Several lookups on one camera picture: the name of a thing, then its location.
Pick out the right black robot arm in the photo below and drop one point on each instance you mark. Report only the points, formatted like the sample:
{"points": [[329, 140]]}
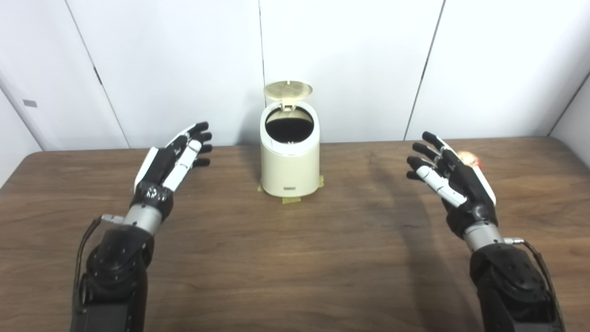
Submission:
{"points": [[511, 286]]}

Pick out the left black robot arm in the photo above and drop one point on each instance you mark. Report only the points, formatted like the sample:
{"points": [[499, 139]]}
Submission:
{"points": [[115, 272]]}

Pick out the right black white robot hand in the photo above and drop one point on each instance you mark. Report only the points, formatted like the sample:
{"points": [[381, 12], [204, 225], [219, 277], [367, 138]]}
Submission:
{"points": [[472, 189]]}

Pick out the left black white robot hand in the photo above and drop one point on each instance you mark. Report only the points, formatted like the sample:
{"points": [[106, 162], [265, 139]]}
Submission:
{"points": [[159, 168]]}

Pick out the cream round bin lid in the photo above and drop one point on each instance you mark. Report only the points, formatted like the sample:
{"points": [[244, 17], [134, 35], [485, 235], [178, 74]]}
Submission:
{"points": [[288, 90]]}

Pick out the cream-colored bin body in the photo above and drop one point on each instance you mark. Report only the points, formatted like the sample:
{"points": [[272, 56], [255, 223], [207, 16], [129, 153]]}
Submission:
{"points": [[289, 170]]}

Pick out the red apple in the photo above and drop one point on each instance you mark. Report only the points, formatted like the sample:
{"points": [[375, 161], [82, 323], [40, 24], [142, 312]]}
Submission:
{"points": [[471, 159]]}

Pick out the small gray wall sticker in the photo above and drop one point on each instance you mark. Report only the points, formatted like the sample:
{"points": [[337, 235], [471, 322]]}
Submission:
{"points": [[30, 103]]}

